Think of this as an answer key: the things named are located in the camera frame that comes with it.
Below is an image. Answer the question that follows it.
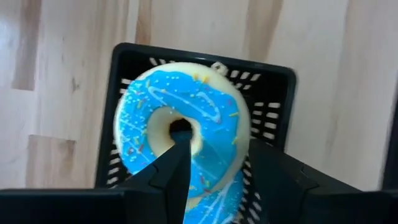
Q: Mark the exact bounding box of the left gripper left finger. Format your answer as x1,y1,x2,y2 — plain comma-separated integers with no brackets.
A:
119,130,193,224

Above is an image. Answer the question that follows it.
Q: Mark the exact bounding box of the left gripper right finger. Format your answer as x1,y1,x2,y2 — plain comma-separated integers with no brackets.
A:
248,138,379,224

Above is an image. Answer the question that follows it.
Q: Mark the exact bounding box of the blue frosted donut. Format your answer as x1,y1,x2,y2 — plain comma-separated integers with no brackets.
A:
183,170,247,224
113,61,252,200

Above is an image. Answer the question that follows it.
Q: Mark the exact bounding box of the black plastic basket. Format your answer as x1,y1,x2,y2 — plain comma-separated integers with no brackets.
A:
94,42,297,224

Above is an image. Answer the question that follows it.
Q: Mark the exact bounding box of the black aluminium table frame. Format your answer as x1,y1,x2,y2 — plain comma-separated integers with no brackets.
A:
381,90,398,190

